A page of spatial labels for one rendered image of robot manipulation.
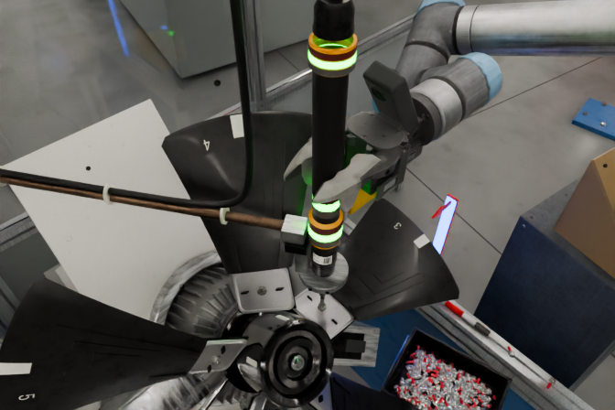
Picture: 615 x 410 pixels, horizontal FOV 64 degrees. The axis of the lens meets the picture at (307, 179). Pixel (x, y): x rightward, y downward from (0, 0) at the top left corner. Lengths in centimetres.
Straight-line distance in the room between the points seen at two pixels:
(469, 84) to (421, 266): 35
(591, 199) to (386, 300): 52
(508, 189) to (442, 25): 204
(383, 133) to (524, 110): 283
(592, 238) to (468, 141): 189
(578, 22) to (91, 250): 80
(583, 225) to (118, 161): 94
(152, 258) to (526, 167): 239
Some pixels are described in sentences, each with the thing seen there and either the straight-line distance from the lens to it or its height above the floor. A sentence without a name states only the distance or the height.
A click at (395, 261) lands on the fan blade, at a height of 118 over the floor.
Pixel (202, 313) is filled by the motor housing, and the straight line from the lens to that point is 82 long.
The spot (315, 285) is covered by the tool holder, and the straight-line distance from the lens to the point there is 68.
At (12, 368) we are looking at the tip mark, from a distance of 67.
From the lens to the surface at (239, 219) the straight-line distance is 65.
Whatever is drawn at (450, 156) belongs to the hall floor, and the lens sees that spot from 289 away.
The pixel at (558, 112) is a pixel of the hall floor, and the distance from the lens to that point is 347.
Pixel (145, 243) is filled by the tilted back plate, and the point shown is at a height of 120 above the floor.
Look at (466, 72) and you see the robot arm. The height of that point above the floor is 151.
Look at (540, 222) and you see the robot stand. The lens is 126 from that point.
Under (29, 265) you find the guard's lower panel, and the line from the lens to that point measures 141.
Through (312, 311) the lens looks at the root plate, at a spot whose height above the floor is 119.
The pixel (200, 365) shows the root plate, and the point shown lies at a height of 121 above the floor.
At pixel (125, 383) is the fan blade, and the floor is 124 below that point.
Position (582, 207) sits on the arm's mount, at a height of 111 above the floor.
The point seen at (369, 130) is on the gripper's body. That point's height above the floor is 151.
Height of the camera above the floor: 188
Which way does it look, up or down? 45 degrees down
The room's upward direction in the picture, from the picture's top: straight up
